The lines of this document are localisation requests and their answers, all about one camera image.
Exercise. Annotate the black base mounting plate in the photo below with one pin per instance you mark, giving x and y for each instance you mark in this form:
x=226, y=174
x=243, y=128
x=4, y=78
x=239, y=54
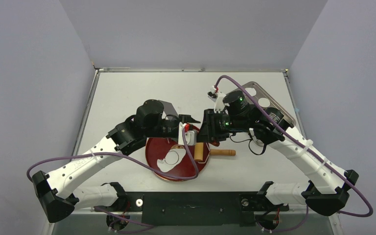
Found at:
x=194, y=208

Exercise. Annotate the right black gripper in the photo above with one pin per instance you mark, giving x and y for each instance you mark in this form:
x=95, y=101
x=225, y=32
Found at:
x=208, y=126

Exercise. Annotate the aluminium frame rail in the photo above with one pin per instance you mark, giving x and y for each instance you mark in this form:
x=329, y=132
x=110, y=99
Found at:
x=325, y=205

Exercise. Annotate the white dumpling wrapper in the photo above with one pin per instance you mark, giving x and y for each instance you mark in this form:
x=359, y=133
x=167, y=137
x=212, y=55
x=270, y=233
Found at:
x=251, y=91
x=264, y=102

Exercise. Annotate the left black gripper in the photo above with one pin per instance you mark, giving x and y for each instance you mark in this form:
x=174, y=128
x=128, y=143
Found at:
x=185, y=120

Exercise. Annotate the round red lacquer tray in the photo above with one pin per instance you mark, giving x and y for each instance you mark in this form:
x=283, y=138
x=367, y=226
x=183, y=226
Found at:
x=157, y=148

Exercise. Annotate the white dough piece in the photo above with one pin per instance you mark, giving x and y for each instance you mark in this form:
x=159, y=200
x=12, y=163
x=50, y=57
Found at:
x=163, y=167

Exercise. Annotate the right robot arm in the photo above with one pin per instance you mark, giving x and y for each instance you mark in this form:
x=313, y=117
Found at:
x=327, y=189

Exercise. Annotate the wooden dough roller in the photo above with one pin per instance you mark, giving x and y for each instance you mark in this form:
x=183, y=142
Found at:
x=202, y=151

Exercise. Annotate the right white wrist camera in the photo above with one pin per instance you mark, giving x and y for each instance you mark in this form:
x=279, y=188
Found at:
x=217, y=97

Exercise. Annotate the rectangular steel tray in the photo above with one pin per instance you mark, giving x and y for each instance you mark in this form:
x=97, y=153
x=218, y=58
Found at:
x=276, y=112

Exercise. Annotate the round cut dough wrapper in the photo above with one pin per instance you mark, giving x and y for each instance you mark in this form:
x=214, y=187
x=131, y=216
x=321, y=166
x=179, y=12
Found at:
x=172, y=158

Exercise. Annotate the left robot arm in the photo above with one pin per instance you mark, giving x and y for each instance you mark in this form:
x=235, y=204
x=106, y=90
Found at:
x=59, y=191

